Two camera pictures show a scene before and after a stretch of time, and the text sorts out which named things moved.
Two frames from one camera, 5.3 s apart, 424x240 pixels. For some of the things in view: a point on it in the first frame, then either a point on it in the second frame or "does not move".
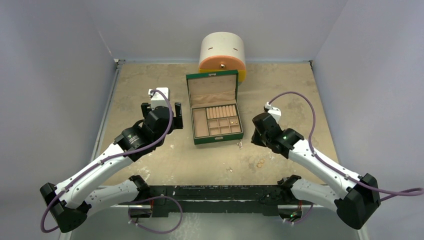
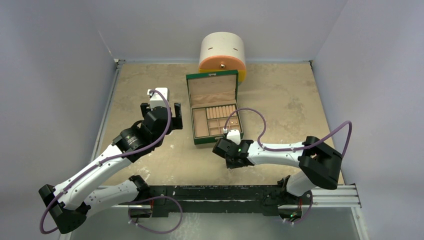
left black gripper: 176,123 does not move
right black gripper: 257,139 → 220,147
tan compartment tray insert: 214,120 does not move
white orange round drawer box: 222,51 does not move
